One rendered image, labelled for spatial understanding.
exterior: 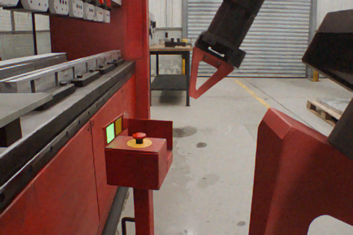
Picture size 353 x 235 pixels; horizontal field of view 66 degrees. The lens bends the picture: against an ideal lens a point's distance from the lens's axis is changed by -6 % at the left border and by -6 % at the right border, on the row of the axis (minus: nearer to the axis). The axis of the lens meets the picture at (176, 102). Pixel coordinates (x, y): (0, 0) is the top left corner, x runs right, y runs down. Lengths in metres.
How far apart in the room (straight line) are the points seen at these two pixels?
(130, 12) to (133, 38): 0.22
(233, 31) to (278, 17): 7.60
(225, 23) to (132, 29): 2.12
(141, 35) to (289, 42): 6.03
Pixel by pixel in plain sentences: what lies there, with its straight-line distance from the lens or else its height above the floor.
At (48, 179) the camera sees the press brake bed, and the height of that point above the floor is 0.73.
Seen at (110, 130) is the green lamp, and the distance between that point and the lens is 0.85.
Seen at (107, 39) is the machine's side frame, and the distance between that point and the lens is 2.56.
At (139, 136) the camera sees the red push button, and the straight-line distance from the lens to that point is 0.83.
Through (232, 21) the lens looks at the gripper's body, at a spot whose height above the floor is 1.11.
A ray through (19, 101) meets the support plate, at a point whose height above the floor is 1.00.
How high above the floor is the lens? 1.09
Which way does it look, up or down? 13 degrees down
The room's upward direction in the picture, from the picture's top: straight up
